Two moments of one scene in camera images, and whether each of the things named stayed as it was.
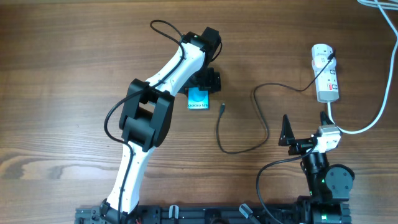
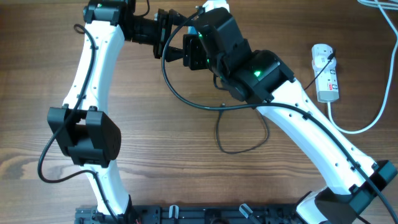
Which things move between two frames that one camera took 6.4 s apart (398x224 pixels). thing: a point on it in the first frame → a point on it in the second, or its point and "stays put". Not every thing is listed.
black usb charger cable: x=331 y=57 stays put
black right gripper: x=288 y=139 → x=193 y=48
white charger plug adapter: x=321 y=61 stays put
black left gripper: x=212 y=82 → x=164 y=29
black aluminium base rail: x=232 y=214 stays put
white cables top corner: x=381 y=4 stays put
